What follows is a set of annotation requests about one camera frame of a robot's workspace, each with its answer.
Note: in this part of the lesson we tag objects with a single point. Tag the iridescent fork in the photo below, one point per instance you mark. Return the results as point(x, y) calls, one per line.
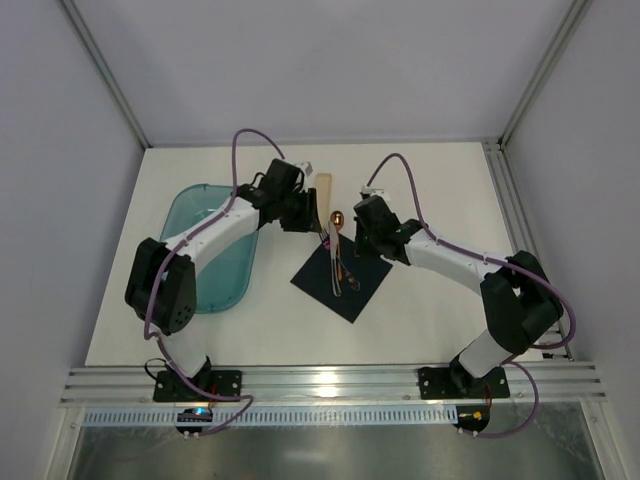
point(348, 276)

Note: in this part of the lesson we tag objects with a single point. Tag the aluminium rail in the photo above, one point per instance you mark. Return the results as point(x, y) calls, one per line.
point(130, 385)
point(520, 235)

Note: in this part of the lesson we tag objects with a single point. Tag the right side aluminium rail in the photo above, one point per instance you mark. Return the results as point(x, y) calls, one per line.
point(520, 235)

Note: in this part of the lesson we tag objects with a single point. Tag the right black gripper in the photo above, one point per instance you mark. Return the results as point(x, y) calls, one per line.
point(367, 232)

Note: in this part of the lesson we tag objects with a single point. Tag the left aluminium frame post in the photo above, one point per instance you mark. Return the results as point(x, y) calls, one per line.
point(99, 62)

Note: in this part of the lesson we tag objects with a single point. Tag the teal plastic basin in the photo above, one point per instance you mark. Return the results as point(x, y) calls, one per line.
point(225, 280)

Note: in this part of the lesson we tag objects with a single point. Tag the beige cutlery case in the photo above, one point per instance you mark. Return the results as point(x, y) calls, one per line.
point(323, 186)

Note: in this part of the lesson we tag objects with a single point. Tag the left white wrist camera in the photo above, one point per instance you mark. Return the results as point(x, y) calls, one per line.
point(306, 168)

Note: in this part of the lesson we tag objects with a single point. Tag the aluminium frame post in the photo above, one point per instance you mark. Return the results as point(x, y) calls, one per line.
point(99, 62)
point(560, 40)

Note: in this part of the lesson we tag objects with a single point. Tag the black paper napkin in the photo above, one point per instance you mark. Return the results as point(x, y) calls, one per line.
point(314, 279)

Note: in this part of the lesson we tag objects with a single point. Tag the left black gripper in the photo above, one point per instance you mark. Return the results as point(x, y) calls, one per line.
point(304, 210)

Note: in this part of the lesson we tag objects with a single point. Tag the white slotted cable duct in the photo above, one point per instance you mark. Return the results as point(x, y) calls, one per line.
point(263, 416)

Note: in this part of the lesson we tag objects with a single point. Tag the right aluminium frame post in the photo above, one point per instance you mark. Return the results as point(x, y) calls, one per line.
point(560, 40)

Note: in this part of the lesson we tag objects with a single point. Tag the aluminium front rail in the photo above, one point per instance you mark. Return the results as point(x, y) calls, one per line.
point(130, 385)

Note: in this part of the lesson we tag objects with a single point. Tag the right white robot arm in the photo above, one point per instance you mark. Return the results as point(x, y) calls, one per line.
point(517, 303)

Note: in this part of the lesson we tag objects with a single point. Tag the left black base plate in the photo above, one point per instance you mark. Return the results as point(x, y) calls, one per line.
point(169, 388)

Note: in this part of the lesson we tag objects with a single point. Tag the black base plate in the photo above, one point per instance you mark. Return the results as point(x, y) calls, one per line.
point(446, 383)
point(169, 388)

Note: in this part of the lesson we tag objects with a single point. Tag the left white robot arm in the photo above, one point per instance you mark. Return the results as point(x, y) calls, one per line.
point(161, 288)

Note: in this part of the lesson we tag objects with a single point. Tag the copper spoon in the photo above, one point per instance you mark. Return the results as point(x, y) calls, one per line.
point(337, 219)

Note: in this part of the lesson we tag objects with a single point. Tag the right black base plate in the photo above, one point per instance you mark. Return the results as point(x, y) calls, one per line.
point(446, 383)

